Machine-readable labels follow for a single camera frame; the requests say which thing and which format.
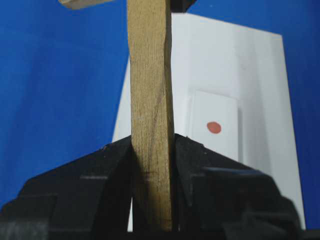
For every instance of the large white foam board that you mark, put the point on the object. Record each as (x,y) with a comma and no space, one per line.
(249,66)

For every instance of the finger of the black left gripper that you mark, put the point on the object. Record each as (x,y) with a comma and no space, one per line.
(180,6)

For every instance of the wooden mallet hammer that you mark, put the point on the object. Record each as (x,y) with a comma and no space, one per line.
(149,29)

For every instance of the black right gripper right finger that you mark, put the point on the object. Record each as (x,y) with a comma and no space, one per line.
(225,199)

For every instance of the blue table cloth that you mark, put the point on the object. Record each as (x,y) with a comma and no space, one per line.
(64,82)

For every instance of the white block with red marks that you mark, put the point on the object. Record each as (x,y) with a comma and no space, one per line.
(214,123)

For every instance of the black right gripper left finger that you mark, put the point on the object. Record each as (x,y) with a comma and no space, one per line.
(86,199)

